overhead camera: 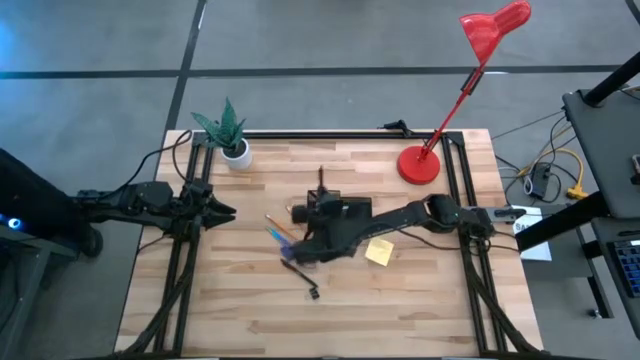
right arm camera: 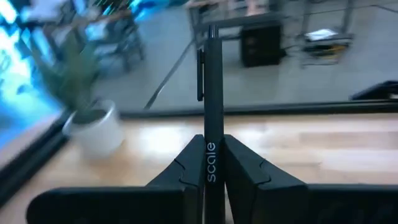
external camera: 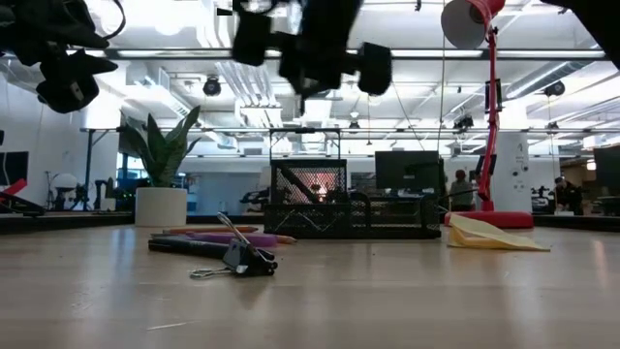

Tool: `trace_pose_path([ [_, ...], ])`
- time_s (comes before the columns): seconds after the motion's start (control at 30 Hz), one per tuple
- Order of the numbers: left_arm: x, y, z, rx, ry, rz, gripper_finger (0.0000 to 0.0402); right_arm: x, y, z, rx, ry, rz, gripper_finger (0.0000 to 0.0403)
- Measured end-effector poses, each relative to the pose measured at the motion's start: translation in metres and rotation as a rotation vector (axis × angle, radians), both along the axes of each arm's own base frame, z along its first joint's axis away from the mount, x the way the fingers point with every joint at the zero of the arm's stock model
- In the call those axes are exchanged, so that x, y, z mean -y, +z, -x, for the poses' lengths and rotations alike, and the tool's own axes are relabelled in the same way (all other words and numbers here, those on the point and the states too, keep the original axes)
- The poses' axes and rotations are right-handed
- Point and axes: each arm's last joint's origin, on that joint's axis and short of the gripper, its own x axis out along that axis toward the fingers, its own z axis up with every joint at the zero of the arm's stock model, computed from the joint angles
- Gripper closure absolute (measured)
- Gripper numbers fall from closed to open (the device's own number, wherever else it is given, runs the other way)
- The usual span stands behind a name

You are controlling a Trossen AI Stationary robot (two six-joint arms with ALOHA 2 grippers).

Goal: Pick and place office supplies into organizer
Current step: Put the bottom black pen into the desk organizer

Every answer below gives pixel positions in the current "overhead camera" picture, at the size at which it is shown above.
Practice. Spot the black box with blue light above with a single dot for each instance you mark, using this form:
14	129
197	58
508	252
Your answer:
30	200

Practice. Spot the black power strip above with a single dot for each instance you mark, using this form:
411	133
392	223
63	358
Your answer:
540	182

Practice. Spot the orange wooden pencil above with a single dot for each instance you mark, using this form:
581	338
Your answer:
280	226

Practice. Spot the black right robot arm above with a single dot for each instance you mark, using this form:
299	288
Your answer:
400	220

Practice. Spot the black keyboard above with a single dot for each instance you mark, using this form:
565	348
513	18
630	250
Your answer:
627	265

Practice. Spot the dark marker pen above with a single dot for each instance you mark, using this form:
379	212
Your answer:
320	180

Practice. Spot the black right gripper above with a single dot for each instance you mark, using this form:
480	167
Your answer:
335	230

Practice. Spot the white paper sheet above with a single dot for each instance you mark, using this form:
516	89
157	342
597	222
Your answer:
537	250

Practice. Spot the black mesh desk organizer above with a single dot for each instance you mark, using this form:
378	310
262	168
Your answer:
360	206

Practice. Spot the dark grey desk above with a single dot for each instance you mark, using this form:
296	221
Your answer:
607	300
605	150

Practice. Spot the red desk lamp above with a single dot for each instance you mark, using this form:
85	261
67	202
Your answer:
419	166

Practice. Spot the black plug adapter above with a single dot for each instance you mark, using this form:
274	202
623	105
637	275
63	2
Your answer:
397	125

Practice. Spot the yellow sticky note pad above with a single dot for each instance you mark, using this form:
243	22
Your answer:
379	251

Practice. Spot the black aluminium table frame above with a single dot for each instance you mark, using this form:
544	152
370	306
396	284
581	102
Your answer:
450	165

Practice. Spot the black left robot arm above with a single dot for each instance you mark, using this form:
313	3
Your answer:
140	200

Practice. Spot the white plant pot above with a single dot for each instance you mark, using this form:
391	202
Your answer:
239	159

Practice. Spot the black desk support beam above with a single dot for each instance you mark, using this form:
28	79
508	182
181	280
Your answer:
560	225

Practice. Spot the dark teal pen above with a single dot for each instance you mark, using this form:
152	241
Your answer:
277	235

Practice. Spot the green spiky plant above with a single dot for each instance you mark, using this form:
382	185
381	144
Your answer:
227	127

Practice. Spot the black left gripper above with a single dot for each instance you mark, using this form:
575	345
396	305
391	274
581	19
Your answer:
195	207

